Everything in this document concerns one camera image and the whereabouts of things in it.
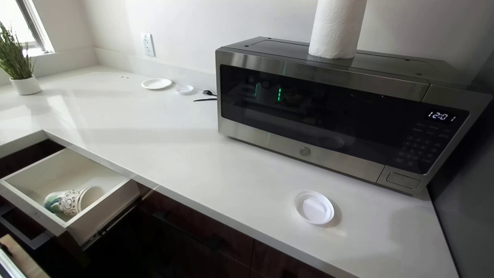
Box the white paper towel roll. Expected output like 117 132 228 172
308 0 368 59

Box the microwave door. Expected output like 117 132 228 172
215 49 430 183

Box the white plastic lid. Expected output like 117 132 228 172
294 190 335 225

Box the stainless steel microwave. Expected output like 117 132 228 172
215 36 493 198

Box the white plate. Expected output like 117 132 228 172
141 78 173 90

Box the dark cabinet door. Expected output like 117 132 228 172
250 239 336 278
136 185 254 278

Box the patterned paper cup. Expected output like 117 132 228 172
43 186 105 216

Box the white drawer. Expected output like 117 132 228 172
0 147 140 246

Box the dark refrigerator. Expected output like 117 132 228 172
428 50 494 278

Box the green plant in white pot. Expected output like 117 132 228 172
0 22 42 96

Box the window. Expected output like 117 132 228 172
0 0 55 57

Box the black cable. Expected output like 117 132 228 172
193 90 218 102

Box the white wall socket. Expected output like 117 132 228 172
142 33 156 58

